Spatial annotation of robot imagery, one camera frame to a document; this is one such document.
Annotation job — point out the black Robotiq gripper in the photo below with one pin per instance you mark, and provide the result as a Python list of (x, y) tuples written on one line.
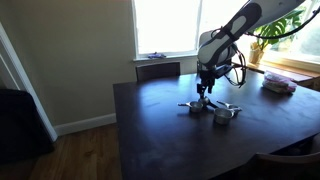
[(206, 76)]

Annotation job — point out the third-cup steel measuring cup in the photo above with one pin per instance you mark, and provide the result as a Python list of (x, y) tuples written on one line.
[(196, 107)]

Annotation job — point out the smallest steel measuring cup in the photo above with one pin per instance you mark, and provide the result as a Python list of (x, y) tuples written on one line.
[(222, 103)]

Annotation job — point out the largest steel measuring cup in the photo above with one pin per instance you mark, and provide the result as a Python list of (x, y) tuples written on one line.
[(222, 118)]

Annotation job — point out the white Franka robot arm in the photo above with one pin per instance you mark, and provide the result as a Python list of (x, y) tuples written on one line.
[(220, 43)]

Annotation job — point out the dark wooden dining chair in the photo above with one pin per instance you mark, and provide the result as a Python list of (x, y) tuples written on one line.
[(156, 71)]

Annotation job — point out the purple cloth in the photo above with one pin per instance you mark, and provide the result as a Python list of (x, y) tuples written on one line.
[(156, 56)]

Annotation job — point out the yellow plant pot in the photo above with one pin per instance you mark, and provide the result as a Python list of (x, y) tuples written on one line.
[(256, 55)]

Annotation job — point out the clear plastic bag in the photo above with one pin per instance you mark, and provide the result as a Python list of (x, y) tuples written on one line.
[(278, 83)]

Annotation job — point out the large white framed window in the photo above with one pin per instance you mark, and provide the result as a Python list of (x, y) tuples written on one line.
[(166, 26)]

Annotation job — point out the wooden window bench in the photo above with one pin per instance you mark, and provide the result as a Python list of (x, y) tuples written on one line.
[(300, 75)]

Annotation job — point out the white baseboard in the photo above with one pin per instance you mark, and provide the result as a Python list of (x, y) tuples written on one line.
[(86, 124)]

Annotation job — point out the black upholstered chair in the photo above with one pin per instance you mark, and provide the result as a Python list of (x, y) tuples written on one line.
[(20, 126)]

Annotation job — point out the white door frame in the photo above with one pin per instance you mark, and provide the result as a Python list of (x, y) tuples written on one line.
[(15, 60)]

